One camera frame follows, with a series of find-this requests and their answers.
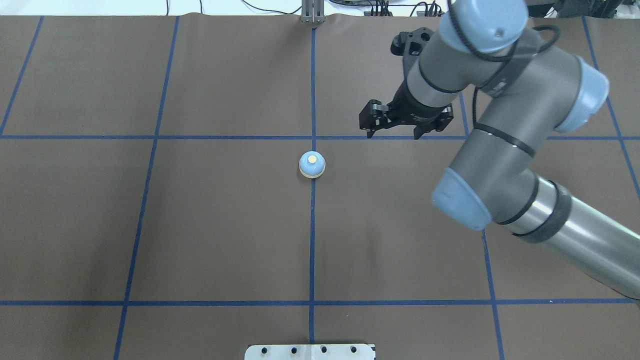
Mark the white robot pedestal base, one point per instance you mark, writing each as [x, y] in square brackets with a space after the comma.
[331, 351]

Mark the aluminium frame post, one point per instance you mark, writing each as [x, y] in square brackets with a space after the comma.
[313, 12]

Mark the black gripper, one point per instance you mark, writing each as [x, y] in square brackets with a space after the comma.
[411, 110]

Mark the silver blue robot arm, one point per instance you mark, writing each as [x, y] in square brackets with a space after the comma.
[535, 88]

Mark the blue white call bell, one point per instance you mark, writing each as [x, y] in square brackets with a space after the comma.
[311, 165]

